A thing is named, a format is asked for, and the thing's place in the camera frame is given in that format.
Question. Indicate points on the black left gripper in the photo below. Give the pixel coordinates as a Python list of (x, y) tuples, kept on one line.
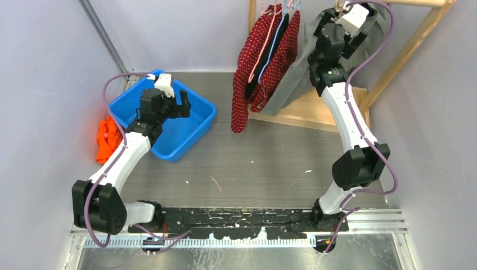
[(179, 111)]

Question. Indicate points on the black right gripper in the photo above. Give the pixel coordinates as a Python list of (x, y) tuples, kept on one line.
[(348, 49)]

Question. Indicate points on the red polka dot garment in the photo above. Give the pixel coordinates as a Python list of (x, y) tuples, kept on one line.
[(279, 65), (245, 62)]

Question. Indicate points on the light blue hanger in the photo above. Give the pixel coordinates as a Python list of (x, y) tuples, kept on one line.
[(294, 5)]

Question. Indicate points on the grey pleated skirt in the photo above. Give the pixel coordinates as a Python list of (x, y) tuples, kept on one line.
[(296, 81)]

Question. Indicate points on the wooden hanger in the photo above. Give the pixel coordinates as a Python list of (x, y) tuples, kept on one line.
[(340, 4)]

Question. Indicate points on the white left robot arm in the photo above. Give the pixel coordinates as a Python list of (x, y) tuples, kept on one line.
[(97, 205)]

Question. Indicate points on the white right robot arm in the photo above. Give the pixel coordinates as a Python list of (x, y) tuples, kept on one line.
[(359, 165)]

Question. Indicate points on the pink hanger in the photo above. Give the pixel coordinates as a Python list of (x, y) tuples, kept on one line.
[(273, 14)]

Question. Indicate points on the blue plastic bin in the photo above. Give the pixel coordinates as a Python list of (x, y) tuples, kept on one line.
[(171, 139)]

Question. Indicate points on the wooden clothes rack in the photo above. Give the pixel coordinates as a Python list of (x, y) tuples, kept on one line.
[(310, 111)]

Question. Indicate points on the orange cloth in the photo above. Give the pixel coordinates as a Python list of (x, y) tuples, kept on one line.
[(108, 138)]

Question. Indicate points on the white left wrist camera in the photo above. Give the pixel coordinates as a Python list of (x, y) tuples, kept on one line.
[(163, 82)]

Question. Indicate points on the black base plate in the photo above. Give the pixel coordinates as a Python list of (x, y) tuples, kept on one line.
[(244, 223)]

